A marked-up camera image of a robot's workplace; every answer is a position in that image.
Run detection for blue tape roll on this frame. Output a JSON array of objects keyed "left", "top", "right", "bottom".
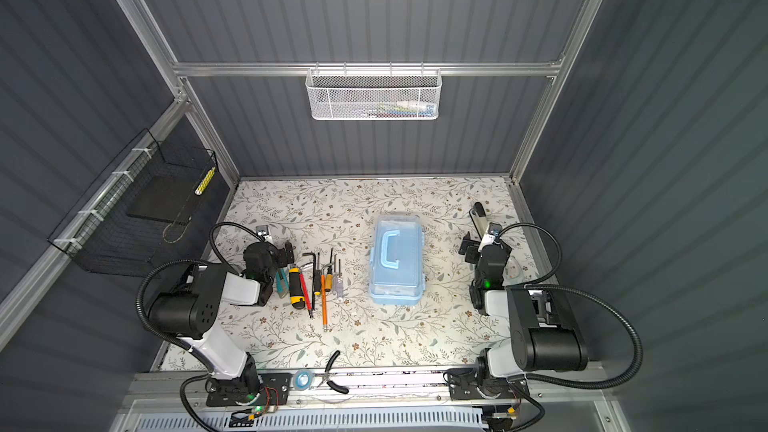
[{"left": 292, "top": 369, "right": 315, "bottom": 391}]

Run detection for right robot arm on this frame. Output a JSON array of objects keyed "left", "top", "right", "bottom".
[{"left": 458, "top": 235, "right": 589, "bottom": 386}]

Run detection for yellow black utility knife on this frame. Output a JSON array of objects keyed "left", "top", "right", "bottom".
[{"left": 288, "top": 264, "right": 306, "bottom": 310}]

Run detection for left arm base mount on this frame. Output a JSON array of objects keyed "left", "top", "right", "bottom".
[{"left": 205, "top": 373, "right": 292, "bottom": 407}]

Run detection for orange long screwdriver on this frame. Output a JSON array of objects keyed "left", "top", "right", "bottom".
[{"left": 320, "top": 274, "right": 328, "bottom": 332}]

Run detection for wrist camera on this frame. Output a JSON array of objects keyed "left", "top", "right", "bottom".
[
  {"left": 255, "top": 225, "right": 273, "bottom": 242},
  {"left": 479, "top": 222, "right": 503, "bottom": 250}
]

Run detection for black hex key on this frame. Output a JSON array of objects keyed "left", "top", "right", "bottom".
[{"left": 301, "top": 252, "right": 317, "bottom": 316}]

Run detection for yellow handle screwdriver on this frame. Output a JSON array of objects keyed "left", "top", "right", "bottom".
[{"left": 324, "top": 249, "right": 335, "bottom": 293}]

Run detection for right black corrugated cable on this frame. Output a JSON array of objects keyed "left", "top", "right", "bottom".
[{"left": 500, "top": 221, "right": 644, "bottom": 390}]

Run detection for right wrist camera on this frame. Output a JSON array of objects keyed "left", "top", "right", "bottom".
[{"left": 479, "top": 222, "right": 503, "bottom": 250}]

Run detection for blue plastic tool box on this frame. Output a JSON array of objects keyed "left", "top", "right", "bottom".
[{"left": 369, "top": 214, "right": 426, "bottom": 307}]

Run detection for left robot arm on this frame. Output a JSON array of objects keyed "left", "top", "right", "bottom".
[{"left": 136, "top": 241, "right": 294, "bottom": 403}]

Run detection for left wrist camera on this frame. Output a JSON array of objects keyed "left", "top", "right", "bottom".
[{"left": 255, "top": 225, "right": 273, "bottom": 242}]

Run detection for black silver stapler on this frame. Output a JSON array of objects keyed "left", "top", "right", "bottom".
[{"left": 469, "top": 202, "right": 489, "bottom": 239}]

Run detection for black handled pliers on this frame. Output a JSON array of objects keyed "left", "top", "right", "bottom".
[{"left": 318, "top": 349, "right": 350, "bottom": 395}]

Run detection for white wire wall basket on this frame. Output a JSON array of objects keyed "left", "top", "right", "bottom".
[{"left": 305, "top": 71, "right": 443, "bottom": 121}]

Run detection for white ventilated front panel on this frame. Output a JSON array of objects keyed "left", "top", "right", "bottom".
[{"left": 134, "top": 406, "right": 487, "bottom": 432}]

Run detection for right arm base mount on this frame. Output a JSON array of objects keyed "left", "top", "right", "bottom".
[{"left": 442, "top": 367, "right": 529, "bottom": 401}]

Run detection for black wire wall basket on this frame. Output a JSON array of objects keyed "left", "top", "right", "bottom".
[{"left": 48, "top": 130, "right": 219, "bottom": 277}]

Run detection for black foam pad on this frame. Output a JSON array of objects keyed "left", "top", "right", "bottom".
[{"left": 126, "top": 176, "right": 202, "bottom": 225}]

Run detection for clear handle screwdriver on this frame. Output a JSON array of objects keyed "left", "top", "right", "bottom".
[{"left": 333, "top": 258, "right": 344, "bottom": 299}]

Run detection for teal utility knife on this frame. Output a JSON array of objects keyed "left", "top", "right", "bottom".
[{"left": 275, "top": 268, "right": 289, "bottom": 298}]

